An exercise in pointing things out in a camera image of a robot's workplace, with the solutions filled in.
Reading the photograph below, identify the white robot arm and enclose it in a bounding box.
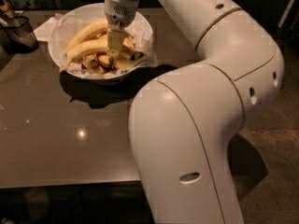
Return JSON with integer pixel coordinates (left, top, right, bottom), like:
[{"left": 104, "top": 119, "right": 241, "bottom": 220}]
[{"left": 105, "top": 0, "right": 284, "bottom": 224}]

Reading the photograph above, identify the white bowl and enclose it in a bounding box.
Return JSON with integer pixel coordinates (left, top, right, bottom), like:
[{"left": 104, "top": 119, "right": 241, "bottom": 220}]
[{"left": 48, "top": 3, "right": 158, "bottom": 84}]

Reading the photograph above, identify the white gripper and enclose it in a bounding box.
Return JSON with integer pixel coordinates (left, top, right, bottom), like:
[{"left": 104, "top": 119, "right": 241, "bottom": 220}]
[{"left": 104, "top": 0, "right": 138, "bottom": 58}]

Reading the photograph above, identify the small yellow banana right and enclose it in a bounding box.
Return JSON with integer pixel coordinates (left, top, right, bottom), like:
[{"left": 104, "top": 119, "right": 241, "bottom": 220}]
[{"left": 113, "top": 55, "right": 148, "bottom": 72}]

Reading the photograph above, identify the white paper bowl liner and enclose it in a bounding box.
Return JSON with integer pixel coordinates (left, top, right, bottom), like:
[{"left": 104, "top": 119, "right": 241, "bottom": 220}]
[{"left": 48, "top": 4, "right": 158, "bottom": 84}]

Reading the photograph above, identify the dark glass jug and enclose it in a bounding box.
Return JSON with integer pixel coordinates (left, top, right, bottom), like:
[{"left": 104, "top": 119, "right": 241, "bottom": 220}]
[{"left": 0, "top": 16, "right": 39, "bottom": 54}]

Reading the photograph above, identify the small ripe banana left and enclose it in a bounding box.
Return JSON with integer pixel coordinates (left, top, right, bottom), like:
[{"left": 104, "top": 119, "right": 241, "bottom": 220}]
[{"left": 83, "top": 53, "right": 98, "bottom": 69}]

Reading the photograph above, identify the small ripe banana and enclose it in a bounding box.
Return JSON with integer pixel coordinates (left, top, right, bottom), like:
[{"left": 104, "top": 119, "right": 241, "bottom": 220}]
[
  {"left": 83, "top": 53, "right": 98, "bottom": 69},
  {"left": 97, "top": 53, "right": 113, "bottom": 68}
]

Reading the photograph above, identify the long yellow banana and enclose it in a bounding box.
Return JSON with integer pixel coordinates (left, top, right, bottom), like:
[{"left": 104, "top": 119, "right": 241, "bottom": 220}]
[
  {"left": 65, "top": 18, "right": 135, "bottom": 53},
  {"left": 60, "top": 35, "right": 136, "bottom": 76}
]

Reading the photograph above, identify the white paper napkin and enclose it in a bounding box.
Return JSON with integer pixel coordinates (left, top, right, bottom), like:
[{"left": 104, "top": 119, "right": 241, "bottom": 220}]
[{"left": 34, "top": 17, "right": 57, "bottom": 42}]

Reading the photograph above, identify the small ripe banana centre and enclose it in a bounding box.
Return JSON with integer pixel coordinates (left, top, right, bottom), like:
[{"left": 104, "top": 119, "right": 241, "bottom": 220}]
[{"left": 97, "top": 53, "right": 113, "bottom": 68}]

